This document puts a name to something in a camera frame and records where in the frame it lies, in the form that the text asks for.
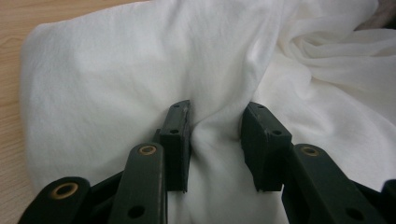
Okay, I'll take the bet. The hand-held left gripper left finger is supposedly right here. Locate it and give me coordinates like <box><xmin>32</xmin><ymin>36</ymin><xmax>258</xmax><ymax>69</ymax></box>
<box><xmin>106</xmin><ymin>99</ymin><xmax>193</xmax><ymax>224</ymax></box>

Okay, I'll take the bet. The white skirt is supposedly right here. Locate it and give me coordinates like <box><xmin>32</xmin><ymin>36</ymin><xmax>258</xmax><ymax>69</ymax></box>
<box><xmin>19</xmin><ymin>0</ymin><xmax>396</xmax><ymax>224</ymax></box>

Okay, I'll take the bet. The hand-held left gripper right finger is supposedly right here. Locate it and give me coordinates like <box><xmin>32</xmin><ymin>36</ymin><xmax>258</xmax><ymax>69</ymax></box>
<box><xmin>239</xmin><ymin>101</ymin><xmax>389</xmax><ymax>224</ymax></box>

